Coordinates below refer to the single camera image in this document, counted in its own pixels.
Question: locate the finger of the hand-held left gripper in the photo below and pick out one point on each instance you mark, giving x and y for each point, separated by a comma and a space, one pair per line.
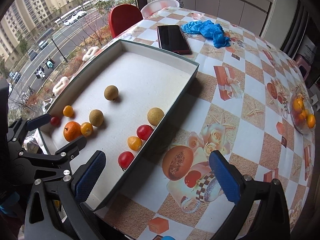
75, 146
37, 121

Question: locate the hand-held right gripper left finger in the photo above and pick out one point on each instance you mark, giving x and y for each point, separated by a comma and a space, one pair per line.
90, 177

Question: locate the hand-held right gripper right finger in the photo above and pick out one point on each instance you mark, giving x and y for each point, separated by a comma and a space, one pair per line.
223, 177

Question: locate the orange mandarin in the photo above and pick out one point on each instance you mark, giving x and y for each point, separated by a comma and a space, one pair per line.
72, 131

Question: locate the small orange kumquat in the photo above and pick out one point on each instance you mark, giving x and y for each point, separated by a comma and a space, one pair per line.
134, 143
86, 129
68, 110

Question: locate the brown longan fruit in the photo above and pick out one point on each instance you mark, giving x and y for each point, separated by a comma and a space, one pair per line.
155, 116
111, 93
96, 117

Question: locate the clear glass bowl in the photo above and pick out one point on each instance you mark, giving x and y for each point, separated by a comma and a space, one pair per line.
303, 129

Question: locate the shallow white cardboard box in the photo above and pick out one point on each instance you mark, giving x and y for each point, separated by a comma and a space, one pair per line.
150, 80

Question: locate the blue garment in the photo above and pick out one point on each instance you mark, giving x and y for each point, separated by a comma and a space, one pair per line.
6, 206

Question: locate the large orange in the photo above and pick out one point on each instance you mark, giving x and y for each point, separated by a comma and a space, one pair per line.
303, 113
298, 104
310, 120

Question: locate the red plastic chair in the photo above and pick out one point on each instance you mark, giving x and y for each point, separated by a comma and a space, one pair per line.
125, 17

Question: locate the pink plastic stool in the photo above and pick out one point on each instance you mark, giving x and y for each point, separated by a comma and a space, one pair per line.
303, 66

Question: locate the black smartphone red case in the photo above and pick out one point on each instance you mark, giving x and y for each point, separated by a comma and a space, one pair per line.
172, 38

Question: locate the blue disposable gloves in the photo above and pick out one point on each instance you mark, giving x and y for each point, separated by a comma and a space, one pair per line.
207, 31

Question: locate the white printed bag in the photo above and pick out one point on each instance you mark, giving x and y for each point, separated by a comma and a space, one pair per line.
308, 50

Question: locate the white plastic chair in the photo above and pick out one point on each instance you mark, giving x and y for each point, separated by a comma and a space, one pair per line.
160, 6

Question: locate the white counter cabinet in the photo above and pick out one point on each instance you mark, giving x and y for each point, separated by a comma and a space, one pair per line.
225, 2

